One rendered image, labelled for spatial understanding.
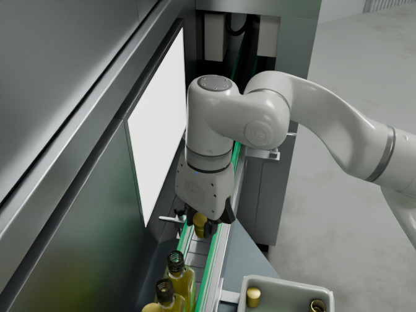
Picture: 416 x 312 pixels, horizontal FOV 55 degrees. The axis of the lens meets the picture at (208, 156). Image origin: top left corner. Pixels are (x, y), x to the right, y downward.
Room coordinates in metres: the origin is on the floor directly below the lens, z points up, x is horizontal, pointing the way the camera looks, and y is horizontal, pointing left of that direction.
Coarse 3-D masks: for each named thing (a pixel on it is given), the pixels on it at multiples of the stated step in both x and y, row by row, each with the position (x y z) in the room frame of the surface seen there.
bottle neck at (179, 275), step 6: (174, 252) 0.41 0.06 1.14; (180, 252) 0.41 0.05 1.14; (168, 258) 0.40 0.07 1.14; (174, 258) 0.41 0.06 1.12; (180, 258) 0.40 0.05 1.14; (168, 264) 0.39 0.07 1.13; (174, 264) 0.39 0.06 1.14; (180, 264) 0.39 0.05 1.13; (168, 270) 0.40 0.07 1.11; (174, 270) 0.39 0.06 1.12; (180, 270) 0.39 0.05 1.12; (174, 276) 0.39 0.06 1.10; (180, 276) 0.39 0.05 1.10
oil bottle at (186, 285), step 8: (184, 264) 0.42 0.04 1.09; (184, 272) 0.40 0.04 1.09; (192, 272) 0.41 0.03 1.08; (176, 280) 0.39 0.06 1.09; (184, 280) 0.39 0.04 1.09; (192, 280) 0.40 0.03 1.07; (176, 288) 0.38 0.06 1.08; (184, 288) 0.38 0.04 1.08; (192, 288) 0.40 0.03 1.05; (184, 296) 0.37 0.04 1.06; (192, 296) 0.40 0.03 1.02; (192, 304) 0.39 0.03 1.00
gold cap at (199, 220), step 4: (196, 212) 0.49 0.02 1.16; (196, 216) 0.48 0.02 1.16; (200, 216) 0.48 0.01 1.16; (204, 216) 0.48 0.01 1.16; (196, 220) 0.47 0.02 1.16; (200, 220) 0.47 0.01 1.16; (204, 220) 0.47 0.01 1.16; (196, 224) 0.46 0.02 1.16; (200, 224) 0.46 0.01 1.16; (196, 228) 0.46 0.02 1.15; (200, 228) 0.46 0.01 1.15; (196, 232) 0.47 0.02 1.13; (200, 232) 0.46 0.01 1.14; (200, 236) 0.46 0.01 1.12
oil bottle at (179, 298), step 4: (176, 292) 0.37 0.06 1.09; (156, 296) 0.36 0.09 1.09; (176, 296) 0.36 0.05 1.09; (180, 296) 0.36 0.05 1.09; (156, 300) 0.35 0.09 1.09; (176, 300) 0.35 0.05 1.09; (180, 300) 0.35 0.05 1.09; (184, 300) 0.36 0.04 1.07; (176, 304) 0.34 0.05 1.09; (180, 304) 0.35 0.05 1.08; (184, 304) 0.36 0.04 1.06; (168, 308) 0.33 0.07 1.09; (172, 308) 0.34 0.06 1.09; (176, 308) 0.34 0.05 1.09; (180, 308) 0.34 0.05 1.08; (184, 308) 0.36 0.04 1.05
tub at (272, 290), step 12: (252, 276) 0.55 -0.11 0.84; (264, 288) 0.53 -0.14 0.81; (276, 288) 0.53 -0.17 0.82; (288, 288) 0.52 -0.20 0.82; (300, 288) 0.52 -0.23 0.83; (312, 288) 0.52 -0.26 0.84; (324, 288) 0.51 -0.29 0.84; (240, 300) 0.48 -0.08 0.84; (264, 300) 0.52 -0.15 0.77; (276, 300) 0.52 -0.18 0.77; (288, 300) 0.52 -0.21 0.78; (300, 300) 0.51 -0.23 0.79; (312, 300) 0.51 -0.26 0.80; (324, 300) 0.50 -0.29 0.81
